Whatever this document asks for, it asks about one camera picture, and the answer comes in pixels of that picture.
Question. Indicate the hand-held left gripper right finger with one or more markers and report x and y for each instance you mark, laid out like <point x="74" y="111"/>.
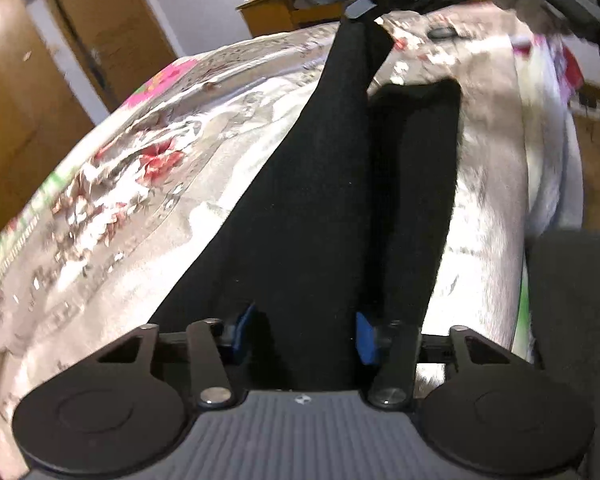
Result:
<point x="366" y="337"/>

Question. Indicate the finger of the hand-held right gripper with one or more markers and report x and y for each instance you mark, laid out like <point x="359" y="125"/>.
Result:
<point x="362" y="4"/>

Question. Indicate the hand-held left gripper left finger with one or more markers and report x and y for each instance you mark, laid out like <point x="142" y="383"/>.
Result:
<point x="241" y="335"/>

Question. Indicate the black pants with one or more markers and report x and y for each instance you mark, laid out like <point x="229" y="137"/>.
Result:
<point x="305" y="210"/>

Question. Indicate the wooden desk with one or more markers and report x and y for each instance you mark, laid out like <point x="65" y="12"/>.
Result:
<point x="270" y="15"/>

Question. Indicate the floral satin quilt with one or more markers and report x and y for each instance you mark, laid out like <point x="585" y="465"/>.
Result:
<point x="130" y="210"/>

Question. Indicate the pink floral bedsheet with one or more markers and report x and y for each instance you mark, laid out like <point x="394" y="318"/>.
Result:
<point x="172" y="74"/>

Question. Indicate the person's dark grey clothing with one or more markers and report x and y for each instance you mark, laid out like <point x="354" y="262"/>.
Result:
<point x="575" y="350"/>

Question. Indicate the brown wooden door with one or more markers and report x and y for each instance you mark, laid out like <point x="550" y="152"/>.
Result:
<point x="115" y="25"/>

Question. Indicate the brown wooden wardrobe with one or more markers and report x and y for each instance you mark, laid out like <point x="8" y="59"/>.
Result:
<point x="15" y="100"/>

